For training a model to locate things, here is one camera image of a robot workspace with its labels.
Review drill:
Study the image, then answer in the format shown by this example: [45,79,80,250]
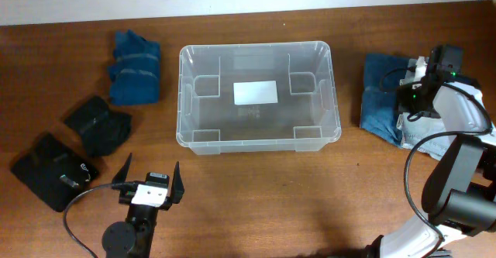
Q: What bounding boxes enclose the small black folded garment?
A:
[64,96,132,157]

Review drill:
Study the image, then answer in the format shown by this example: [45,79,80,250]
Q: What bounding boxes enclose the clear plastic storage bin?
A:
[176,41,342,155]

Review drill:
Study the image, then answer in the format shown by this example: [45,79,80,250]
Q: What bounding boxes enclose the light washed jeans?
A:
[397,57,487,160]

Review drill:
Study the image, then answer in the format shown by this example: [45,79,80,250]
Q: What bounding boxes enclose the medium blue jeans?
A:
[360,53,410,147]

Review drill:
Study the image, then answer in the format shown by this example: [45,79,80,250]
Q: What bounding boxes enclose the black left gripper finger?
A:
[170,162,184,204]
[112,153,133,184]

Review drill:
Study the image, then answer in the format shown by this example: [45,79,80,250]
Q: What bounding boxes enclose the large black folded garment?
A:
[11,133,99,212]

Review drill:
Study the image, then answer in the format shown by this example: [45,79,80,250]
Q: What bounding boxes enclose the dark blue taped knit garment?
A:
[108,29,161,106]

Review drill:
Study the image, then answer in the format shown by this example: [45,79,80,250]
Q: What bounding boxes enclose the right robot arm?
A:
[176,41,495,257]

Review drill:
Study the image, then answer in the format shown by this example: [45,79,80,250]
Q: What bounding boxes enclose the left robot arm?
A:
[102,155,170,258]

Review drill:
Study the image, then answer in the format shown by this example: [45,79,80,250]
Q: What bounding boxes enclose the white label in bin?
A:
[233,81,278,105]

